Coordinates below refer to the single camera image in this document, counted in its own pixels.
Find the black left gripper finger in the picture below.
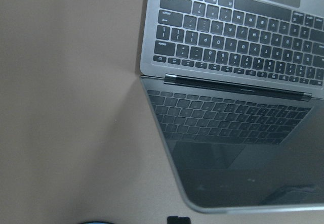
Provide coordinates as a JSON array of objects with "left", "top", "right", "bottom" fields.
[{"left": 167, "top": 216, "right": 191, "bottom": 224}]

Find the grey laptop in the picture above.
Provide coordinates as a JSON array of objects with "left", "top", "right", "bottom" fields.
[{"left": 140, "top": 0, "right": 323, "bottom": 213}]

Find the blue desk lamp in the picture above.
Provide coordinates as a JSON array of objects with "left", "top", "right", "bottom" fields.
[{"left": 78, "top": 220, "right": 113, "bottom": 224}]

